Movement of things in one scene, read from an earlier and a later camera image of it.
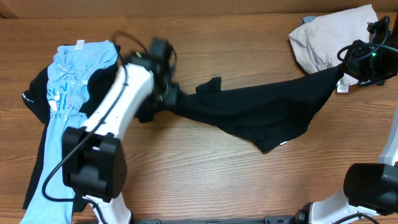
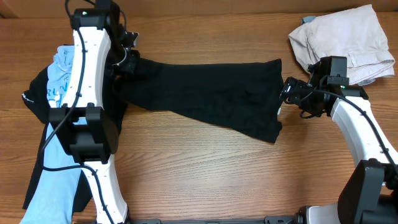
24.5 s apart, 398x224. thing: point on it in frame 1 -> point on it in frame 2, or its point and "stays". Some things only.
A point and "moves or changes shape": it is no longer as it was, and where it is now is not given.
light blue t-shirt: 72,66 stays
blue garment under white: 307,19 stays
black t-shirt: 269,114 moves or changes shape
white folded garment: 317,43 stays
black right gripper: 352,68 -> 299,88
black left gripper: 170,95 -> 131,57
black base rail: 280,219 stays
